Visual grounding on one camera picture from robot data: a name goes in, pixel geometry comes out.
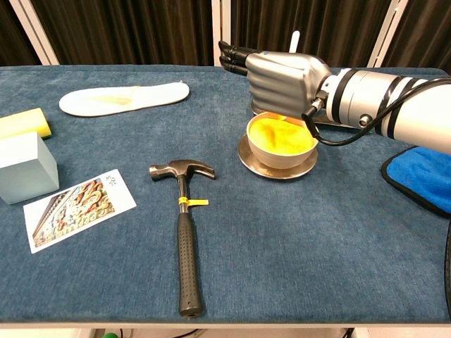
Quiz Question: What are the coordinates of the yellow sponge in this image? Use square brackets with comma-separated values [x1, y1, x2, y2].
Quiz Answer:
[0, 107, 53, 140]

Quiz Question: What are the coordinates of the round metal saucer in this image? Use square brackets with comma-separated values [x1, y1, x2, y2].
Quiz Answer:
[237, 133, 319, 179]

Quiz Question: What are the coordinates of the light blue block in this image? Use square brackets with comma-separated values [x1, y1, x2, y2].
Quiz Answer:
[0, 131, 60, 206]

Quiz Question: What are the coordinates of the dark blue tablecloth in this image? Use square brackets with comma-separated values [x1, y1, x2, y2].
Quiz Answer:
[0, 65, 451, 323]

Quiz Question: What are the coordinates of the black pleated curtain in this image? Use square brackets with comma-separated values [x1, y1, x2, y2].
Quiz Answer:
[382, 0, 451, 77]
[0, 0, 42, 67]
[30, 0, 214, 66]
[230, 0, 393, 68]

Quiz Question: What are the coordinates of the picture postcard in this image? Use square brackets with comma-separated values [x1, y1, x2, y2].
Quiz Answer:
[23, 168, 137, 254]

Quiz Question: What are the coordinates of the black-handled claw hammer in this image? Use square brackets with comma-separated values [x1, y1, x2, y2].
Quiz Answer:
[148, 158, 216, 317]

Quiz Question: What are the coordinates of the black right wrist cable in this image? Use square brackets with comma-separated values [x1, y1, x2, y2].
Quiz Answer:
[301, 79, 451, 147]

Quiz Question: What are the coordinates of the blue microfibre cloth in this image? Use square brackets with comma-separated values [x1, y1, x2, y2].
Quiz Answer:
[380, 146, 451, 219]

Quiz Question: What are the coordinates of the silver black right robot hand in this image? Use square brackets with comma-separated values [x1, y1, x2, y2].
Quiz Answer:
[218, 40, 334, 120]

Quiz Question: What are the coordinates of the square metal tray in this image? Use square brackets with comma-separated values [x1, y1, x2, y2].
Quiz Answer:
[250, 100, 357, 130]

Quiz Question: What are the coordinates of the off-white ceramic bowl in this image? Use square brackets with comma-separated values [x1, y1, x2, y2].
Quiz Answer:
[245, 113, 321, 169]

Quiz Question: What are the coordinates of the white metal frame post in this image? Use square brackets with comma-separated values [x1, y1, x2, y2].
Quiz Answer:
[366, 0, 410, 68]
[8, 0, 59, 66]
[211, 0, 232, 67]

